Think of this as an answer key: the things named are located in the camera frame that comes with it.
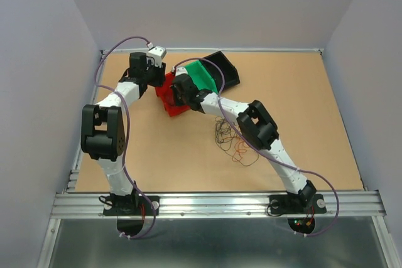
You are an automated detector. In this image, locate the black wire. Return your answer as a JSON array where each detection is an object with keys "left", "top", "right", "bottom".
[{"left": 214, "top": 116, "right": 261, "bottom": 167}]

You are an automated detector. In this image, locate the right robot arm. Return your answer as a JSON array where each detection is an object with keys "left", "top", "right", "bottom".
[{"left": 171, "top": 74, "right": 317, "bottom": 212}]

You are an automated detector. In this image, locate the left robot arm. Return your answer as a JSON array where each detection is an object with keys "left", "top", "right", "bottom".
[{"left": 80, "top": 46, "right": 166, "bottom": 214}]

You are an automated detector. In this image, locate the red plastic bin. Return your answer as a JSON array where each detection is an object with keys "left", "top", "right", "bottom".
[{"left": 155, "top": 72, "right": 190, "bottom": 117}]

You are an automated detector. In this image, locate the green plastic bin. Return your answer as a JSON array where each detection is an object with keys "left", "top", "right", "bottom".
[{"left": 184, "top": 60, "right": 218, "bottom": 93}]

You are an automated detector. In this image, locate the black plastic bin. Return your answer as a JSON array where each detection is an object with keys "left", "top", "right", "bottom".
[{"left": 201, "top": 51, "right": 241, "bottom": 92}]

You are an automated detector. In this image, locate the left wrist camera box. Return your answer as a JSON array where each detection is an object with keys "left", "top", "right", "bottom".
[{"left": 147, "top": 46, "right": 166, "bottom": 67}]

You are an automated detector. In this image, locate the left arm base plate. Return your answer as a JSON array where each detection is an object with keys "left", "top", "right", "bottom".
[{"left": 98, "top": 194, "right": 160, "bottom": 217}]

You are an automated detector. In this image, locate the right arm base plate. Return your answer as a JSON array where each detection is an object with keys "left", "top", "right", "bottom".
[{"left": 269, "top": 194, "right": 327, "bottom": 216}]

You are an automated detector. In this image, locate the aluminium mounting rail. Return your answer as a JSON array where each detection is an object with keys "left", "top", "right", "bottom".
[{"left": 50, "top": 191, "right": 386, "bottom": 220}]

